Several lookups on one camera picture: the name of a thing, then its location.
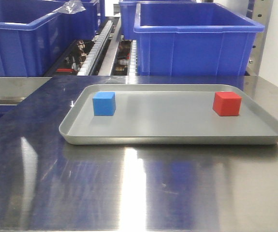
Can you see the clear plastic bag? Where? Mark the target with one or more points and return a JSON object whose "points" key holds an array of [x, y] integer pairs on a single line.
{"points": [[71, 7]]}

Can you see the blue plastic bin right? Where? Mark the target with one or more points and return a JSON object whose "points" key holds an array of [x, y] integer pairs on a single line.
{"points": [[196, 39]]}

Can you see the white roller rail left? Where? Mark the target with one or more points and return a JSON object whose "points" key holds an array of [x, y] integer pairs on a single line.
{"points": [[93, 57]]}

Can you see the blue bin rear left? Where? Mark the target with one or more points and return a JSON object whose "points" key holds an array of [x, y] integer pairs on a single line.
{"points": [[85, 24]]}

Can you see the metal shelf upright post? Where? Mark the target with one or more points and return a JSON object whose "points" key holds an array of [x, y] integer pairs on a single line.
{"points": [[260, 11]]}

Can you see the blue plastic bin left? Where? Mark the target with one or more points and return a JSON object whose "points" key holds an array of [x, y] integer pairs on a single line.
{"points": [[32, 36]]}

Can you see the blue cube block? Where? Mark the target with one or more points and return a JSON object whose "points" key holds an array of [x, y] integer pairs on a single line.
{"points": [[104, 104]]}

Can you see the blue plastic bin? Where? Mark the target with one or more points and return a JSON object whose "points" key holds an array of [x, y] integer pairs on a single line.
{"points": [[32, 36], [196, 39]]}

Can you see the blue bin rear centre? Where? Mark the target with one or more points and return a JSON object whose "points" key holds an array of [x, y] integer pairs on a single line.
{"points": [[127, 11]]}

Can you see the white roller rail right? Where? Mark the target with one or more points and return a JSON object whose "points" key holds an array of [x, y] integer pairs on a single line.
{"points": [[132, 63]]}

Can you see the white roller rail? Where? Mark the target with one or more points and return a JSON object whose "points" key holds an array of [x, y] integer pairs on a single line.
{"points": [[93, 57], [132, 63]]}

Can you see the grey metal tray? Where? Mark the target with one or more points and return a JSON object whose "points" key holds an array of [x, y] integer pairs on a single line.
{"points": [[167, 114]]}

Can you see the red cube block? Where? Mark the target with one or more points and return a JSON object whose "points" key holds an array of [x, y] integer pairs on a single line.
{"points": [[227, 103]]}

